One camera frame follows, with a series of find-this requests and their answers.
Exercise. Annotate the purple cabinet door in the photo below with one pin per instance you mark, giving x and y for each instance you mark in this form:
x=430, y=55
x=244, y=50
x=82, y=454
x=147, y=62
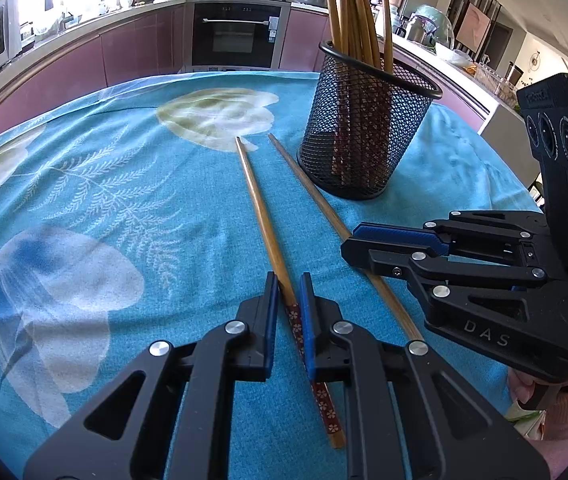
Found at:
x=304, y=35

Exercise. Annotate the black built-in oven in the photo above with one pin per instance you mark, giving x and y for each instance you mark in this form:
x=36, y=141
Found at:
x=236, y=35

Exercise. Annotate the pink wall picture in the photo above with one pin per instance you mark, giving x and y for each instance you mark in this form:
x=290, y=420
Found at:
x=475, y=25

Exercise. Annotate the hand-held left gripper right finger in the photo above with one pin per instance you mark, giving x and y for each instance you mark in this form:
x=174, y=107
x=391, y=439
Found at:
x=309, y=320

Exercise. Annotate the black mesh utensil holder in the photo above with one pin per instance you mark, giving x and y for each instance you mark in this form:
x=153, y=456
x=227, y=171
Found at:
x=414, y=125

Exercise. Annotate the blue floral tablecloth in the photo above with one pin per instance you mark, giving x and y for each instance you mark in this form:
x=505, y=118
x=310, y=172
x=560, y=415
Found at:
x=139, y=170

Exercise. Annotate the steel kettle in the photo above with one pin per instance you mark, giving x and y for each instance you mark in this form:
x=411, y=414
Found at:
x=418, y=30

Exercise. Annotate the clear dish rack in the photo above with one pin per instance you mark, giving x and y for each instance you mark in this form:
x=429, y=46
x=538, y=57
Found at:
x=494, y=82

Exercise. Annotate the person's right hand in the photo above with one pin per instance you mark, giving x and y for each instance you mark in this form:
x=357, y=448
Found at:
x=521, y=392

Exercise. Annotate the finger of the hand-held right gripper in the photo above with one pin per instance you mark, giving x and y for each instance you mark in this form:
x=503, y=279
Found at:
x=379, y=260
x=394, y=235

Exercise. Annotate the purple kitchen cabinets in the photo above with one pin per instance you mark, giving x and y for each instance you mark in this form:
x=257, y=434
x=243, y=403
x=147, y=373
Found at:
x=64, y=70

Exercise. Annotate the pale green food cover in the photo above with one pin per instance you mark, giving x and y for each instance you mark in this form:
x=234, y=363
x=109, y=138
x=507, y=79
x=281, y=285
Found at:
x=439, y=20

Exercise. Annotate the dark-tipped wooden chopstick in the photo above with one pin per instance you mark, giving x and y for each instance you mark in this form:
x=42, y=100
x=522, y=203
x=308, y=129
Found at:
x=331, y=5

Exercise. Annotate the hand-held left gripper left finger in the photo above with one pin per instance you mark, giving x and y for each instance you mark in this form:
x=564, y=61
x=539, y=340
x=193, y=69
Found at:
x=271, y=310

